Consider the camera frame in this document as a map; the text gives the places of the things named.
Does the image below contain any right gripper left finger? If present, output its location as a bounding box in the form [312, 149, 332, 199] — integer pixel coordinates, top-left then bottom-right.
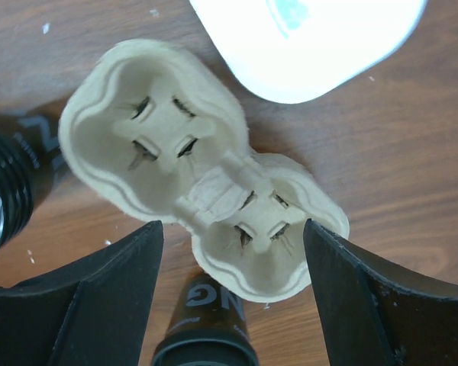
[0, 221, 163, 365]

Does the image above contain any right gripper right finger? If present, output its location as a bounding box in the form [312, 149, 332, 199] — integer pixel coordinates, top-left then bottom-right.
[303, 220, 458, 365]

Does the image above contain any single black cup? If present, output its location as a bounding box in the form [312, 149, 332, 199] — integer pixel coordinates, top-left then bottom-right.
[166, 272, 250, 341]

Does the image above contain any stack of black cups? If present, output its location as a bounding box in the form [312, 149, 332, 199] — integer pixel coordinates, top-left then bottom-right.
[0, 110, 69, 248]

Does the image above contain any cardboard cup carrier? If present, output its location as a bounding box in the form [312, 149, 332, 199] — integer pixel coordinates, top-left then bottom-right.
[59, 39, 350, 303]

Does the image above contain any black cup lid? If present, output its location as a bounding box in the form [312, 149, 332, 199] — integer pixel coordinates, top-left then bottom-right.
[151, 329, 260, 366]

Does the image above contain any cream square plate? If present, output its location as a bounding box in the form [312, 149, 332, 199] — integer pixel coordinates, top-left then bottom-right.
[190, 0, 427, 104]

